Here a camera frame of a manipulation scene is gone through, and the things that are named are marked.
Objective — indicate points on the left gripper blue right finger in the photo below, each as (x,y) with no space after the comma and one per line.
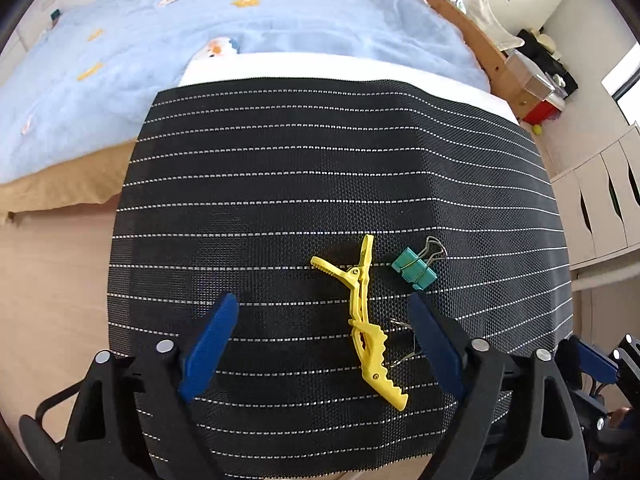
(443,341)

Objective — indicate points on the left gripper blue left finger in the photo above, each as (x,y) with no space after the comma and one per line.
(200,357)

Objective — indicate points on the yellow plastic hair clip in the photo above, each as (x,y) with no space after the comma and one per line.
(368,338)

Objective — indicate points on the teal binder clip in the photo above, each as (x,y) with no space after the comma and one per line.
(416,268)

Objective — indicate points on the blue binder clip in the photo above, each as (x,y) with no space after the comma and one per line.
(404,342)

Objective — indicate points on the black striped table mat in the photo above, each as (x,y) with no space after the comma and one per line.
(296,195)

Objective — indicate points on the white drawer cabinet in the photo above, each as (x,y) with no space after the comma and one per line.
(598,203)

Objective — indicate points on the red cooler box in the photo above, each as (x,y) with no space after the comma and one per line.
(548,109)

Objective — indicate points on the white small table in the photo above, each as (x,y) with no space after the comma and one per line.
(337,67)

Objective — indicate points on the light blue bed blanket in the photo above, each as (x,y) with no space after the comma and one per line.
(88,83)

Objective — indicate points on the wooden bed frame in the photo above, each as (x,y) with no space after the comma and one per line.
(517,81)

